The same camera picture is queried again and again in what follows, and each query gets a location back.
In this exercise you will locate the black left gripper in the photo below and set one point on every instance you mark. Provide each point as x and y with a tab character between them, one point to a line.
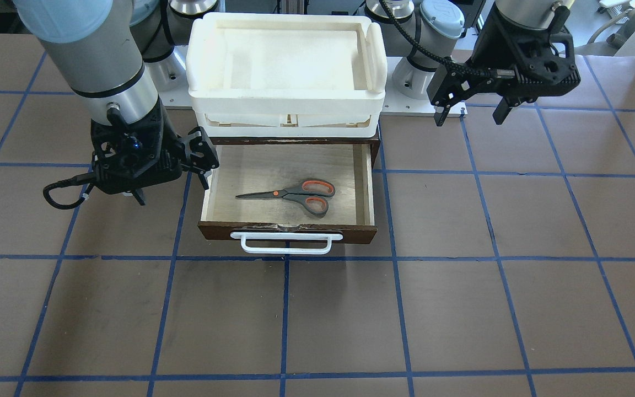
490	48

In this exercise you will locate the grey orange scissors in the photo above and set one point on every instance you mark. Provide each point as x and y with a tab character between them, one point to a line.
312	194

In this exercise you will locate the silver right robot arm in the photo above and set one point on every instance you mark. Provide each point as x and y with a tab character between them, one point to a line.
103	50

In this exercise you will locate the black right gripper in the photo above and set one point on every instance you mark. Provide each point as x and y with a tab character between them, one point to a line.
197	150

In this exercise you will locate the white plastic tray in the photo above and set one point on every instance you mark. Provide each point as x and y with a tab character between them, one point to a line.
286	75

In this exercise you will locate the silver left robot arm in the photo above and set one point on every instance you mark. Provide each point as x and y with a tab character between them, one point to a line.
529	14

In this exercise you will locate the wooden drawer with white handle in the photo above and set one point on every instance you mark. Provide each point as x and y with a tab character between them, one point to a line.
249	165

